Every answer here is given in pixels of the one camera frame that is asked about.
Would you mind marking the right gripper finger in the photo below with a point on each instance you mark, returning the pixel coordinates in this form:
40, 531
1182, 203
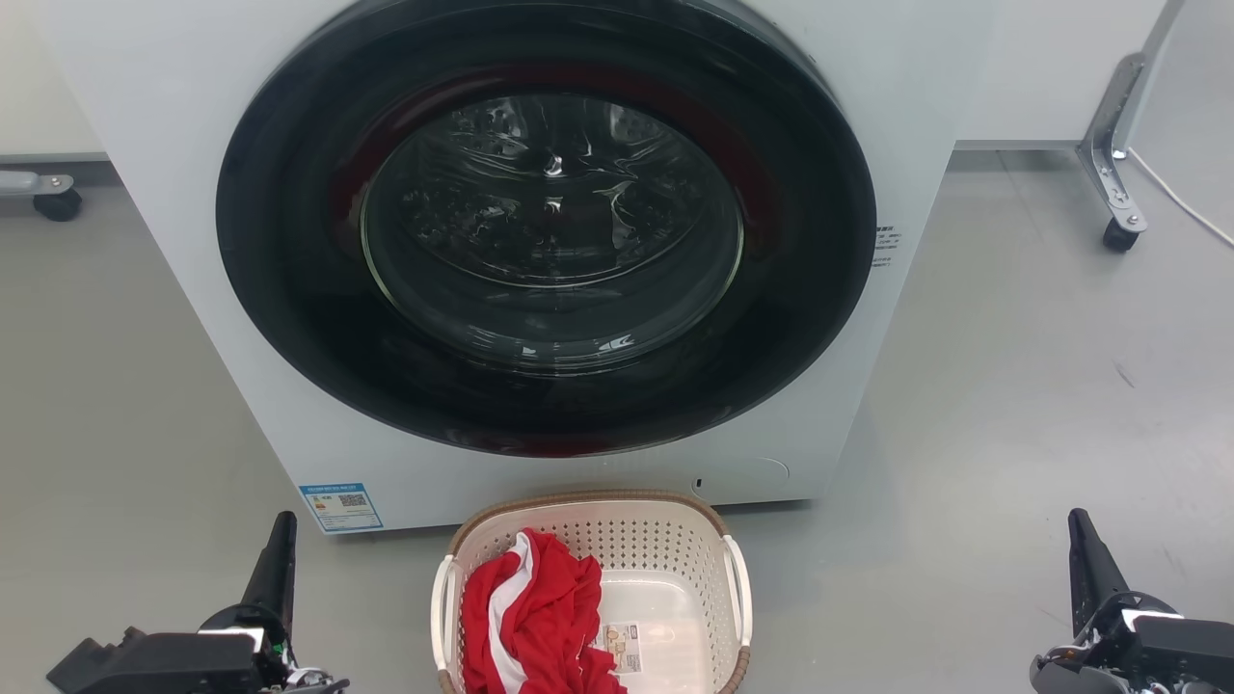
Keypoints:
1094, 578

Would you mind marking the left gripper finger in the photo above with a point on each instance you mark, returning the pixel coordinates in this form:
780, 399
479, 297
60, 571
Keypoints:
278, 569

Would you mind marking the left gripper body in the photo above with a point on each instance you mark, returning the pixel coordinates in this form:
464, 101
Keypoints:
275, 641

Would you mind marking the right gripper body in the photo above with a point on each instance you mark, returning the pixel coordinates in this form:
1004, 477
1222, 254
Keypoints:
1138, 607

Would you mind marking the cream perforated laundry basket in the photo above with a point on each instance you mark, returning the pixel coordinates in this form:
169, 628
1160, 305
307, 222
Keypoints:
665, 540

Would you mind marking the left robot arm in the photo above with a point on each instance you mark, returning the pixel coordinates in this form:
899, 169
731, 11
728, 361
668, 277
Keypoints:
313, 682

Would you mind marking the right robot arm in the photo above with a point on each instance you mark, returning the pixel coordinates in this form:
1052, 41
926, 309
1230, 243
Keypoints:
1070, 675

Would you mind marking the small printed packet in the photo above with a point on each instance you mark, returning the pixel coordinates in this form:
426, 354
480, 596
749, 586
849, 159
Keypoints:
619, 648

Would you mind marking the blue energy label sticker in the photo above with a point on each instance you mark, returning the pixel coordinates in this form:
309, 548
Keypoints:
340, 507

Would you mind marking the black round washer door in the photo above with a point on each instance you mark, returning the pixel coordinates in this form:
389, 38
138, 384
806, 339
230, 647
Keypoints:
289, 289

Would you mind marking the red and white garment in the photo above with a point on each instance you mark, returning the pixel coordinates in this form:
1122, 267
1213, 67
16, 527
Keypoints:
554, 617

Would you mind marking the white front-load washing machine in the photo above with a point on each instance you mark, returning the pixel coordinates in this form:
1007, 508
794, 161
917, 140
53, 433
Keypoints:
174, 289

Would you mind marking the round white filter cover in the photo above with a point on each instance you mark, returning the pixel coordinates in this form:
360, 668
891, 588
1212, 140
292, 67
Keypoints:
747, 479

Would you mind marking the tall metal caster leg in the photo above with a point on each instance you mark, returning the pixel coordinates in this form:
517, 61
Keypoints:
1109, 145

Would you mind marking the low metal caster foot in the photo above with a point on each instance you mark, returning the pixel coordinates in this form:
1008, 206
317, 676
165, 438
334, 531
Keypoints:
43, 188

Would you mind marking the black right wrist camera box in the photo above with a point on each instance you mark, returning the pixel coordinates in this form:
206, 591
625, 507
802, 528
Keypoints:
1176, 646

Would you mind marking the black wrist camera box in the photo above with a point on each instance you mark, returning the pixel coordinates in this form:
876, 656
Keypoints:
1176, 646
164, 665

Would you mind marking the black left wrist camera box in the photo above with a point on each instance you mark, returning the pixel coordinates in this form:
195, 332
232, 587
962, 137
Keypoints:
164, 665

